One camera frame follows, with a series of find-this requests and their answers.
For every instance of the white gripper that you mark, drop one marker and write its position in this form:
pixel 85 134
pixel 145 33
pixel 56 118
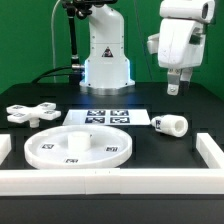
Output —
pixel 181 40

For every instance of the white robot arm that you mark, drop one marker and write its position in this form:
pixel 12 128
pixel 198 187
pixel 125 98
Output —
pixel 107 69

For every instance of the white right fence block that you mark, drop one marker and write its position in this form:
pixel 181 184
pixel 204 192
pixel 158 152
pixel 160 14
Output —
pixel 210 151

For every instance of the white marker sheet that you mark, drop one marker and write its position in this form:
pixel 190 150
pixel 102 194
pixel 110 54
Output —
pixel 107 117

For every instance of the white front fence bar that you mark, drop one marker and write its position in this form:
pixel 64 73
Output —
pixel 111 181

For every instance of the black camera stand pole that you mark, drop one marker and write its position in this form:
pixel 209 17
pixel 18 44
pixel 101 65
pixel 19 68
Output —
pixel 80 9

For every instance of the white cross-shaped table base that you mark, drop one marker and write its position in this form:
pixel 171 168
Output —
pixel 20 114

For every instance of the white round table top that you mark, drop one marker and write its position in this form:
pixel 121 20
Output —
pixel 78 147

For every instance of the white fence block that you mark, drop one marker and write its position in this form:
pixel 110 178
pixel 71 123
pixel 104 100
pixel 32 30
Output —
pixel 5 146
pixel 210 151

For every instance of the white left fence block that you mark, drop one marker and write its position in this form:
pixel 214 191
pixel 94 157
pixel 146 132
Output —
pixel 5 146

